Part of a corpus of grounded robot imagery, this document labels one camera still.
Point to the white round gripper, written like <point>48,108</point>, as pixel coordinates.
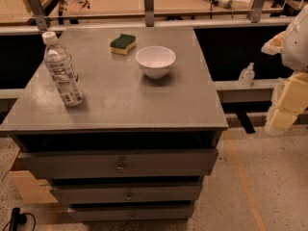
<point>296,47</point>

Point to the clear plastic water bottle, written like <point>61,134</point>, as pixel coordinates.
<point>61,67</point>

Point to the small clear pump bottle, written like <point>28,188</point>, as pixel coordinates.
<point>247,75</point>

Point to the white bowl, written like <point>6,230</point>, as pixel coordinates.
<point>155,61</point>

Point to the green yellow sponge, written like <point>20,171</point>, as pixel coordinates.
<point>123,44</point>

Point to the grey drawer cabinet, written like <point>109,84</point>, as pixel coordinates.
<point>123,109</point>

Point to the bottom grey drawer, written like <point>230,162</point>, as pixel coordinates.
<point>133,212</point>

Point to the grey drawer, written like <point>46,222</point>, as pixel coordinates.
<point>133,212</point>
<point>119,163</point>
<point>126,193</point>

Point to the top grey drawer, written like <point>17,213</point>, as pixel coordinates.
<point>119,163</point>

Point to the middle grey drawer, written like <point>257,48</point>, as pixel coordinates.
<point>126,193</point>

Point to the metal guard rail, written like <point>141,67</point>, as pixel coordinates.
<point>205,21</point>

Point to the black power cable plug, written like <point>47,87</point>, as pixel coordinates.
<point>18,218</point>

